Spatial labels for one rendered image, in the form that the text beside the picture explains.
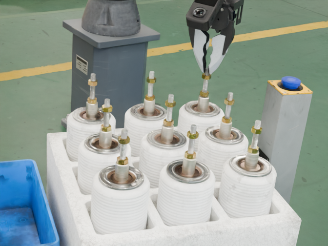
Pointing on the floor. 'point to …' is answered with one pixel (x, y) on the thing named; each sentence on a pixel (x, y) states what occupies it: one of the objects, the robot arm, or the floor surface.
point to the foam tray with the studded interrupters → (68, 215)
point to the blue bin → (24, 206)
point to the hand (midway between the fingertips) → (206, 68)
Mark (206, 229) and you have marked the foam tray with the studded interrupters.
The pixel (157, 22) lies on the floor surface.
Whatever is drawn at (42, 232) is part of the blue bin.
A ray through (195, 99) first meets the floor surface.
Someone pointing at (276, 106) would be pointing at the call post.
